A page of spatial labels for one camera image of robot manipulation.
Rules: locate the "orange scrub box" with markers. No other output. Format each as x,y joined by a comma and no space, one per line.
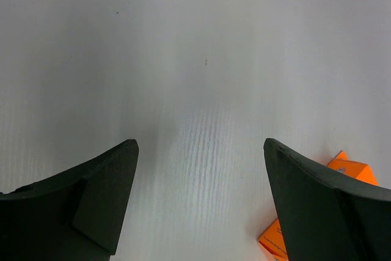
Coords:
271,240

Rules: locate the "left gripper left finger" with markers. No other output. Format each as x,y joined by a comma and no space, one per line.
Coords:
77,214

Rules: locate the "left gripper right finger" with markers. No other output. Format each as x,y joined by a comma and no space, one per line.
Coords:
324,214

